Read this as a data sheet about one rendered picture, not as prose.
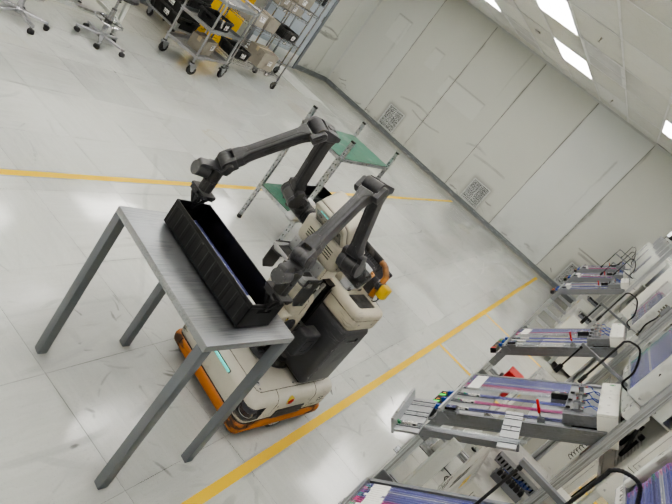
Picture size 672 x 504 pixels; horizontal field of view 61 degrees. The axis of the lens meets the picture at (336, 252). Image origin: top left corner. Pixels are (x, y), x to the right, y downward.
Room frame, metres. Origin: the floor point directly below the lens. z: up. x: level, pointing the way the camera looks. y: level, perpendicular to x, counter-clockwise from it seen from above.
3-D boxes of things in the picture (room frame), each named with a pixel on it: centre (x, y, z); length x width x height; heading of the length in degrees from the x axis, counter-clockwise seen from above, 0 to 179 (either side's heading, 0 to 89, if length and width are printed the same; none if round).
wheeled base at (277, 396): (2.58, -0.04, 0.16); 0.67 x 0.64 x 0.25; 151
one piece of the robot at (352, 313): (2.67, -0.09, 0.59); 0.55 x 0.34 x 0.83; 61
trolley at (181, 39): (6.94, 2.89, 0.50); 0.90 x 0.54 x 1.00; 176
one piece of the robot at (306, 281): (2.33, 0.10, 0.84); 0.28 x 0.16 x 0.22; 61
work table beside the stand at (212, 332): (1.90, 0.33, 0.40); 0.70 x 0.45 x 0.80; 61
